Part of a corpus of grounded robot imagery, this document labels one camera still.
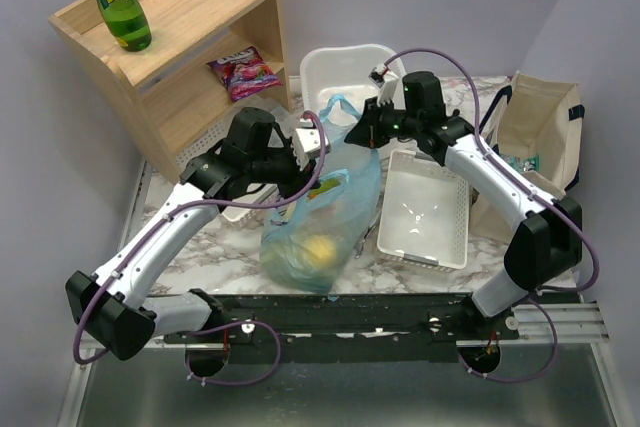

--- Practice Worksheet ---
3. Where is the pink candy bag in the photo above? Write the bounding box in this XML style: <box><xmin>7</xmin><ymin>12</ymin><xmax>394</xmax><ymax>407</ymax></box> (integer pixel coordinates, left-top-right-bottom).
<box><xmin>207</xmin><ymin>46</ymin><xmax>282</xmax><ymax>102</ymax></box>

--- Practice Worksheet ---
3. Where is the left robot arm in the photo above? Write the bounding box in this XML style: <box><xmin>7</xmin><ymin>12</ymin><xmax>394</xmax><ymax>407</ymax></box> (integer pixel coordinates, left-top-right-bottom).
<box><xmin>65</xmin><ymin>107</ymin><xmax>329</xmax><ymax>365</ymax></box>

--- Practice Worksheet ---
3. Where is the large white plastic tub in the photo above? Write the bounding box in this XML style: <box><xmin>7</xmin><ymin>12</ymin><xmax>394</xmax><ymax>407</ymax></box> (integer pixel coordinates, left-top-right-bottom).
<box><xmin>300</xmin><ymin>44</ymin><xmax>395</xmax><ymax>113</ymax></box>

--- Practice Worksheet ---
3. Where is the silver combination wrench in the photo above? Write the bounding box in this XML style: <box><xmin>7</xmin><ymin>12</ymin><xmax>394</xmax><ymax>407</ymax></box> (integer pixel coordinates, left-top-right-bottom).
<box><xmin>354</xmin><ymin>223</ymin><xmax>377</xmax><ymax>259</ymax></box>

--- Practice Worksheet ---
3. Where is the yellow lemon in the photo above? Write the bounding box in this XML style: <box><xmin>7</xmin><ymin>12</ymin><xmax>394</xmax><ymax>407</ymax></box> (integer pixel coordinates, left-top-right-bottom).
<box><xmin>304</xmin><ymin>235</ymin><xmax>337</xmax><ymax>269</ymax></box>

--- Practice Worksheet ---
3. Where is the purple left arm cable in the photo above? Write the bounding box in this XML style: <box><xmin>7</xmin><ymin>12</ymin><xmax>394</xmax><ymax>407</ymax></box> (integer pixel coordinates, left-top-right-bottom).
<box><xmin>72</xmin><ymin>110</ymin><xmax>331</xmax><ymax>388</ymax></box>

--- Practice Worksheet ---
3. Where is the clear plastic organizer box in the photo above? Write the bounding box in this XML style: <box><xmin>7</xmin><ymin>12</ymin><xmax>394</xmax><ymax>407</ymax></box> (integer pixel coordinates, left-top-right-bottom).
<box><xmin>247</xmin><ymin>97</ymin><xmax>301</xmax><ymax>134</ymax></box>

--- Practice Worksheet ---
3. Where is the floral canvas tote bag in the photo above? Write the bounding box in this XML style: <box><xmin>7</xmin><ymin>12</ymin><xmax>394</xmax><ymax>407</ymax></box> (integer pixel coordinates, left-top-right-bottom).
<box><xmin>469</xmin><ymin>69</ymin><xmax>586</xmax><ymax>241</ymax></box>

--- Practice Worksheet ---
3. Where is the wooden shelf unit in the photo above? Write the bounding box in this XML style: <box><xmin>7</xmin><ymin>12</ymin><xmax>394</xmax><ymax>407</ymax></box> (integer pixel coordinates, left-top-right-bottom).
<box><xmin>49</xmin><ymin>0</ymin><xmax>290</xmax><ymax>182</ymax></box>

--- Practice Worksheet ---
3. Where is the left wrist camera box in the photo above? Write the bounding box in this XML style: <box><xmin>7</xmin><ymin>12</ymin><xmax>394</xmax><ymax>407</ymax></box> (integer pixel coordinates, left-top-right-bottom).
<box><xmin>292</xmin><ymin>120</ymin><xmax>321</xmax><ymax>168</ymax></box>

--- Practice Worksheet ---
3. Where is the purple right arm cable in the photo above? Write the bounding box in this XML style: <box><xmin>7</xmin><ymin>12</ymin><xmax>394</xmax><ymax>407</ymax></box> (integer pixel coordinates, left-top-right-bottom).
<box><xmin>384</xmin><ymin>48</ymin><xmax>601</xmax><ymax>384</ymax></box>

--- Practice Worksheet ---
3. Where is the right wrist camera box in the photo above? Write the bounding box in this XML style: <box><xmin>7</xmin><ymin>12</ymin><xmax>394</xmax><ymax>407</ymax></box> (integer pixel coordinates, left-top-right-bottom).
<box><xmin>369</xmin><ymin>63</ymin><xmax>400</xmax><ymax>108</ymax></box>

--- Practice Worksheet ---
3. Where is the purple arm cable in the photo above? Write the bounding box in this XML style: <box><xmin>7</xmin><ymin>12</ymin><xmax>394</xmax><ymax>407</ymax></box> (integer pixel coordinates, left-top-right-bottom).
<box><xmin>72</xmin><ymin>110</ymin><xmax>331</xmax><ymax>388</ymax></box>
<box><xmin>384</xmin><ymin>48</ymin><xmax>601</xmax><ymax>384</ymax></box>

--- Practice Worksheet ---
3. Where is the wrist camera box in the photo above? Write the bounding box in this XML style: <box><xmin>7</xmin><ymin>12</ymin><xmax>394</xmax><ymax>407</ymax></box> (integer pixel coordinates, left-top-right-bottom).
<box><xmin>369</xmin><ymin>63</ymin><xmax>400</xmax><ymax>108</ymax></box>
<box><xmin>292</xmin><ymin>120</ymin><xmax>321</xmax><ymax>168</ymax></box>

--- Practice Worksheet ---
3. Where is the light blue plastic grocery bag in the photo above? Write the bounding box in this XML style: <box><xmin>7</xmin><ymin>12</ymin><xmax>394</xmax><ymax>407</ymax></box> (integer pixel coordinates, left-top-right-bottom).
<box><xmin>259</xmin><ymin>95</ymin><xmax>381</xmax><ymax>293</ymax></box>

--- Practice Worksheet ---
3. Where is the green glass bottle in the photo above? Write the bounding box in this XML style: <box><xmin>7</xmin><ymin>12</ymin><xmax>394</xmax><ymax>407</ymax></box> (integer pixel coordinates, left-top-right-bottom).
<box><xmin>96</xmin><ymin>0</ymin><xmax>152</xmax><ymax>52</ymax></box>

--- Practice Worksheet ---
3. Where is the white perforated plastic basket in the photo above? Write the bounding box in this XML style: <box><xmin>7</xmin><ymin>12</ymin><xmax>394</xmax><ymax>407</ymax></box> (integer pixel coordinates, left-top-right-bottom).
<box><xmin>376</xmin><ymin>150</ymin><xmax>470</xmax><ymax>272</ymax></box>

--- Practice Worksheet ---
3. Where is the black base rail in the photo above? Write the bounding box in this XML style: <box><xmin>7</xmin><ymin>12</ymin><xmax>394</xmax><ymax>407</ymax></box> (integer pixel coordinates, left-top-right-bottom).
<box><xmin>164</xmin><ymin>294</ymin><xmax>519</xmax><ymax>364</ymax></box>

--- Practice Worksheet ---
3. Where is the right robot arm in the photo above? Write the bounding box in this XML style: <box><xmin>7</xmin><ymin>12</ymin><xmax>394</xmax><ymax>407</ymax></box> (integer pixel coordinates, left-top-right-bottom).
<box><xmin>346</xmin><ymin>65</ymin><xmax>583</xmax><ymax>318</ymax></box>

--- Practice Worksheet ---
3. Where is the orange bread slice toy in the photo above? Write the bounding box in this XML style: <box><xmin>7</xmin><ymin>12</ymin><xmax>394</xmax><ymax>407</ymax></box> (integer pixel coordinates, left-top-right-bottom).
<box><xmin>307</xmin><ymin>171</ymin><xmax>349</xmax><ymax>201</ymax></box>

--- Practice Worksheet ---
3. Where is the green snack packet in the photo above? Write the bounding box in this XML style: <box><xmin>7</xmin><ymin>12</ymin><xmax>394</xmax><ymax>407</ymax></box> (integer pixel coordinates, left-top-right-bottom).
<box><xmin>500</xmin><ymin>154</ymin><xmax>539</xmax><ymax>173</ymax></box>

